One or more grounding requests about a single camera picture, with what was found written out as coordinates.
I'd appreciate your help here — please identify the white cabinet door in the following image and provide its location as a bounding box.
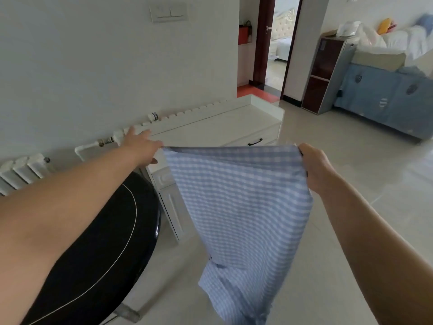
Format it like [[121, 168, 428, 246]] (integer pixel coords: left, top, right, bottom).
[[159, 185, 195, 241]]

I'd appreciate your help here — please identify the dark red door frame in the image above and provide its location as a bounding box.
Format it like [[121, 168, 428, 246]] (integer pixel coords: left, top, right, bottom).
[[253, 0, 304, 98]]

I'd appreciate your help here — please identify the beige cushion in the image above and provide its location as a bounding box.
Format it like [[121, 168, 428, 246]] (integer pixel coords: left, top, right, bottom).
[[351, 50, 406, 72]]

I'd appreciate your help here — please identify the bed with white headboard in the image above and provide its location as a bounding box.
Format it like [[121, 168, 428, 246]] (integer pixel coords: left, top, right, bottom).
[[272, 8, 297, 61]]

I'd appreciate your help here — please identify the white hallway cabinet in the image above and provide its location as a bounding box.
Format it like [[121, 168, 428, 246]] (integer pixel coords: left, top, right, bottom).
[[236, 43, 254, 87]]

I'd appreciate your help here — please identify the metal table base frame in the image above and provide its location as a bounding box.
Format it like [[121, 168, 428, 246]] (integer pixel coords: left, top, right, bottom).
[[113, 302, 141, 324]]

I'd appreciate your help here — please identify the dark red shelf unit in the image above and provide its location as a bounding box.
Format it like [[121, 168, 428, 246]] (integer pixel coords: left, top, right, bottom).
[[301, 35, 356, 115]]

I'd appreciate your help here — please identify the white column radiator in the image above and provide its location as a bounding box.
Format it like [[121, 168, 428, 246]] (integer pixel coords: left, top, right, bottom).
[[0, 153, 51, 197], [113, 97, 237, 146]]

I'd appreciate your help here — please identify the orange bag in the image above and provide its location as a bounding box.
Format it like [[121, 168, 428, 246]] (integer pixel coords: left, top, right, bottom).
[[238, 20, 253, 45]]

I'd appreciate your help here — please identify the blue checked cloth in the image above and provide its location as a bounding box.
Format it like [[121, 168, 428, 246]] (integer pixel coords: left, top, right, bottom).
[[162, 144, 313, 325]]

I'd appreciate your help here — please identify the person's left forearm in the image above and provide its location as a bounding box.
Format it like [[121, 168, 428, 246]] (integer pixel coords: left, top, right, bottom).
[[0, 147, 153, 325]]

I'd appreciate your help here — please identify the person's left hand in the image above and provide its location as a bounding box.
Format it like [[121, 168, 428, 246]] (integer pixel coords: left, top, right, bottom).
[[120, 126, 164, 169]]

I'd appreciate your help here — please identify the white blankets pile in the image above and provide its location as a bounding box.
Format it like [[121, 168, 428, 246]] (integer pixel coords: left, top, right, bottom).
[[358, 23, 433, 61]]

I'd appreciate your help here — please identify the person's right forearm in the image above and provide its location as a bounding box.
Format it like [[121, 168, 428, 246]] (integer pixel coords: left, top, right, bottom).
[[311, 179, 433, 325]]

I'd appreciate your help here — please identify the white wall switch panel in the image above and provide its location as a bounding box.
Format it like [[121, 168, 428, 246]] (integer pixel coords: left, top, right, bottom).
[[149, 3, 189, 23]]

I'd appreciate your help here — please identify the white pipe with valve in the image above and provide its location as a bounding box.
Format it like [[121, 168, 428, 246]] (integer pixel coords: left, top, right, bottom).
[[74, 135, 115, 162]]

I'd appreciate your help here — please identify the blue covered sofa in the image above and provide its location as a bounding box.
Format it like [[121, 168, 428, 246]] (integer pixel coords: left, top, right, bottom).
[[333, 62, 433, 143]]

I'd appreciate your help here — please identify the person's right hand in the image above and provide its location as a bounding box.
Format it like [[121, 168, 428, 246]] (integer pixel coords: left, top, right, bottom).
[[297, 142, 337, 196]]

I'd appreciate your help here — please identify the black oval table gold print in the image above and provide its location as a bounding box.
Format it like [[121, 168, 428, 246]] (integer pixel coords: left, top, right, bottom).
[[20, 171, 162, 325]]

